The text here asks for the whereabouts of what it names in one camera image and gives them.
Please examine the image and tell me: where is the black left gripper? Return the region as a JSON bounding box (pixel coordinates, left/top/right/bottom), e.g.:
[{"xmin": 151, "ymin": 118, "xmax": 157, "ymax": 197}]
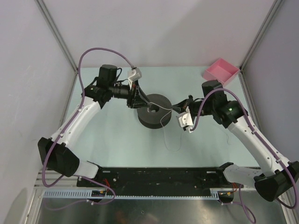
[{"xmin": 109, "ymin": 80, "xmax": 151, "ymax": 109}]

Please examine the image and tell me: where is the black cable spool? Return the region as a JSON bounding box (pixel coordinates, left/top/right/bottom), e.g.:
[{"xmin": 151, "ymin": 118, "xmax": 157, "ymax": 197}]
[{"xmin": 137, "ymin": 94, "xmax": 171, "ymax": 129}]

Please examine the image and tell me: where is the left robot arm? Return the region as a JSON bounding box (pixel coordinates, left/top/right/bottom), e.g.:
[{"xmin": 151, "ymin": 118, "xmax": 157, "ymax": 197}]
[{"xmin": 38, "ymin": 64, "xmax": 150, "ymax": 187}]

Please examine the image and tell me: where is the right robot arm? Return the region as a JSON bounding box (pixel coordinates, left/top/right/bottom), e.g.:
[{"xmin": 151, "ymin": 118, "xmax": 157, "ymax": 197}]
[{"xmin": 172, "ymin": 80, "xmax": 299, "ymax": 202}]

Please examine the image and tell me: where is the pink open box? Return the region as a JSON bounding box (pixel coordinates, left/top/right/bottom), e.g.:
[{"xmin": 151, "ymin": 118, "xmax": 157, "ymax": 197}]
[{"xmin": 203, "ymin": 58, "xmax": 240, "ymax": 86}]

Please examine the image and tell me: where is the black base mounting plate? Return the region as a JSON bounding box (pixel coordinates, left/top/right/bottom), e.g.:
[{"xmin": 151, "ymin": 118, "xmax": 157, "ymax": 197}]
[{"xmin": 92, "ymin": 167, "xmax": 233, "ymax": 188}]

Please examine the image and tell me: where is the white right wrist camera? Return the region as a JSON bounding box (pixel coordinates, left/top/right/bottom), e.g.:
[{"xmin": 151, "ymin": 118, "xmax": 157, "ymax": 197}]
[{"xmin": 177, "ymin": 112, "xmax": 194, "ymax": 133}]

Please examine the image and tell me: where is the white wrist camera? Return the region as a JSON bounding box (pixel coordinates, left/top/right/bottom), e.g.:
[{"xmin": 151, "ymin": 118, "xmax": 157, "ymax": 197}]
[
  {"xmin": 128, "ymin": 68, "xmax": 142, "ymax": 83},
  {"xmin": 177, "ymin": 112, "xmax": 194, "ymax": 133}
]

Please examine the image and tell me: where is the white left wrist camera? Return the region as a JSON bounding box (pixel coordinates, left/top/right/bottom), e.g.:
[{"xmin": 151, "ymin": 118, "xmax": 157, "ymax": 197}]
[{"xmin": 128, "ymin": 68, "xmax": 142, "ymax": 83}]

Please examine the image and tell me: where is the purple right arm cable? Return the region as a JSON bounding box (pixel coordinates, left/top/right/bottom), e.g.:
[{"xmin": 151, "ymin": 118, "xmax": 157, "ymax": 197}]
[{"xmin": 190, "ymin": 88, "xmax": 297, "ymax": 224}]

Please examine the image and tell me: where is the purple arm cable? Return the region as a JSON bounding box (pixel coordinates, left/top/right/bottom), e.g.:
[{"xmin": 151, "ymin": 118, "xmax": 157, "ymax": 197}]
[
  {"xmin": 190, "ymin": 88, "xmax": 297, "ymax": 224},
  {"xmin": 42, "ymin": 48, "xmax": 137, "ymax": 210}
]

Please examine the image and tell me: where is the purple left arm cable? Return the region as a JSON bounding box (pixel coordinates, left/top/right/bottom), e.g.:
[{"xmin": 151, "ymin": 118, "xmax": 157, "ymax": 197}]
[{"xmin": 42, "ymin": 48, "xmax": 137, "ymax": 210}]

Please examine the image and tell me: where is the aluminium front rail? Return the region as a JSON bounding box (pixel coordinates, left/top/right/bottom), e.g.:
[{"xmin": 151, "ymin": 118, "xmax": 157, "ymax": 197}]
[{"xmin": 34, "ymin": 170, "xmax": 287, "ymax": 190}]

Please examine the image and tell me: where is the grey slotted cable duct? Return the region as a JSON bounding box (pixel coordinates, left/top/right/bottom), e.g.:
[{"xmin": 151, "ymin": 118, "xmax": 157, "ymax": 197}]
[{"xmin": 43, "ymin": 189, "xmax": 219, "ymax": 200}]

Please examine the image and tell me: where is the aluminium frame post left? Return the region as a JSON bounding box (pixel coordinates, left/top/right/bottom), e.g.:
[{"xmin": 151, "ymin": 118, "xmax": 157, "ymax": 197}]
[{"xmin": 35, "ymin": 0, "xmax": 78, "ymax": 72}]

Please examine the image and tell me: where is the aluminium frame post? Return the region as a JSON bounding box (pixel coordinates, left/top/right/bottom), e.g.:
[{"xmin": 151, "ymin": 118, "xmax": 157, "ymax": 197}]
[
  {"xmin": 240, "ymin": 0, "xmax": 285, "ymax": 73},
  {"xmin": 35, "ymin": 0, "xmax": 78, "ymax": 72}
]

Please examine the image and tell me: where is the aluminium frame post right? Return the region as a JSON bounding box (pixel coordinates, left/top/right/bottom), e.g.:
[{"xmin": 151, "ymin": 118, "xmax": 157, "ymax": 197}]
[{"xmin": 240, "ymin": 0, "xmax": 285, "ymax": 73}]

